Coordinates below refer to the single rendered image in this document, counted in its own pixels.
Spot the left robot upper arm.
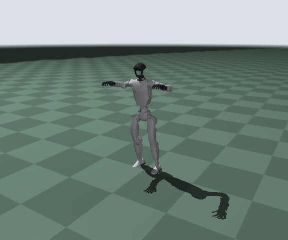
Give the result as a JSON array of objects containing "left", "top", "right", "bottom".
[{"left": 147, "top": 80, "right": 172, "bottom": 92}]

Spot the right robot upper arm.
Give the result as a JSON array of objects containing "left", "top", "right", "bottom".
[{"left": 121, "top": 79, "right": 133, "bottom": 89}]

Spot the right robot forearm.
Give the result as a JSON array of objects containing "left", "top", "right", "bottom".
[{"left": 111, "top": 81, "right": 125, "bottom": 87}]

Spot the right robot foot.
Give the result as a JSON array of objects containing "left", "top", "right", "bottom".
[{"left": 133, "top": 158, "right": 145, "bottom": 168}]

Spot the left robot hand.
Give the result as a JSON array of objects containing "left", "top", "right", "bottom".
[{"left": 152, "top": 84, "right": 167, "bottom": 90}]

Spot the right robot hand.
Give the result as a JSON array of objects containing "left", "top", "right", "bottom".
[{"left": 102, "top": 81, "right": 115, "bottom": 86}]

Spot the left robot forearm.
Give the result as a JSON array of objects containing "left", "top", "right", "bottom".
[{"left": 162, "top": 85, "right": 172, "bottom": 91}]

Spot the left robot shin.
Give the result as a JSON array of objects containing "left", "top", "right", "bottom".
[{"left": 151, "top": 141, "right": 159, "bottom": 167}]

